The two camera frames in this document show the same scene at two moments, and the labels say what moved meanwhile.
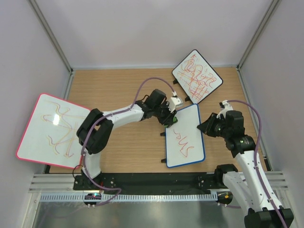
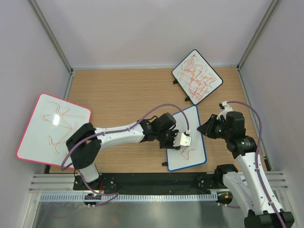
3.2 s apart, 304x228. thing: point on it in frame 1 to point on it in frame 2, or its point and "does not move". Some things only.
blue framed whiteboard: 185,144 does not move
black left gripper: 167,120 to 170,145
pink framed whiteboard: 51,136 does not move
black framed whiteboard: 196,76 does not move
